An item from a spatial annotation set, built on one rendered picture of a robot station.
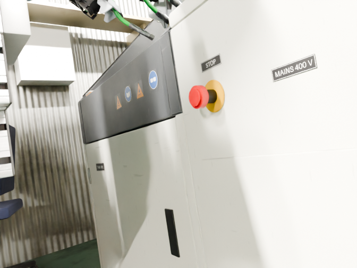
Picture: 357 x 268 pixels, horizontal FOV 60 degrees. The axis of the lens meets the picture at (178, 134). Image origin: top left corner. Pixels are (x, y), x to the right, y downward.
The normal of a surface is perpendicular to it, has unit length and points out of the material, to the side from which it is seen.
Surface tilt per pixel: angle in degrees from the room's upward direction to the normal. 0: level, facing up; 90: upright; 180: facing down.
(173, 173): 90
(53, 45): 90
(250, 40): 90
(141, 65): 90
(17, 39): 180
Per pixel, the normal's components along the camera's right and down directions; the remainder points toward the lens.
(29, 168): 0.60, -0.12
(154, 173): -0.84, 0.11
